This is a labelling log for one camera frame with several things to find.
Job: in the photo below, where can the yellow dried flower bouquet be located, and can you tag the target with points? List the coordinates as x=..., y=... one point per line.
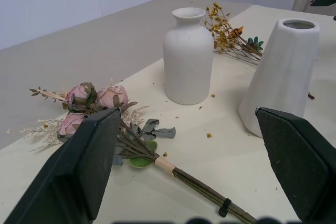
x=225, y=35

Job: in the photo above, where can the white round-shouldered ceramic vase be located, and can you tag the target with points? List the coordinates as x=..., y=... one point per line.
x=188, y=56

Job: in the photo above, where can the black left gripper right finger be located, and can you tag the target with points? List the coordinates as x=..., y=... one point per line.
x=302, y=161

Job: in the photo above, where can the white tapered ceramic vase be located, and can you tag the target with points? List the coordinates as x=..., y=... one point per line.
x=281, y=77

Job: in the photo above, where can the pink rose bouquet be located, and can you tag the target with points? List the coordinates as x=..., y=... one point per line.
x=110, y=119

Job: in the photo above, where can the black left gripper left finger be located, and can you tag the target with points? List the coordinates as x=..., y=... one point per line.
x=78, y=161

